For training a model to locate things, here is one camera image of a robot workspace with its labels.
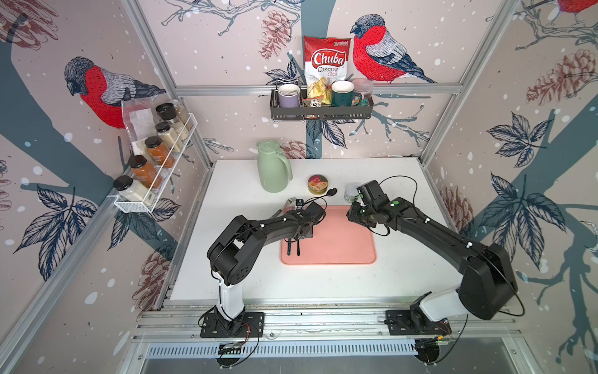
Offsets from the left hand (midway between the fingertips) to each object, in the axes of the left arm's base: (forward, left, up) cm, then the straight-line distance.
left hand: (306, 225), depth 95 cm
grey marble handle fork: (+13, +8, -1) cm, 15 cm away
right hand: (-1, -16, +11) cm, 20 cm away
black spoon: (-9, +3, -2) cm, 9 cm away
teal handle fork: (-9, +7, -1) cm, 11 cm away
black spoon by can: (+18, -11, -1) cm, 21 cm away
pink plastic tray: (-6, -13, -2) cm, 15 cm away
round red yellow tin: (+21, -5, +1) cm, 21 cm away
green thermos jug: (+19, +13, +16) cm, 28 cm away
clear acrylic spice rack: (+26, +45, +32) cm, 61 cm away
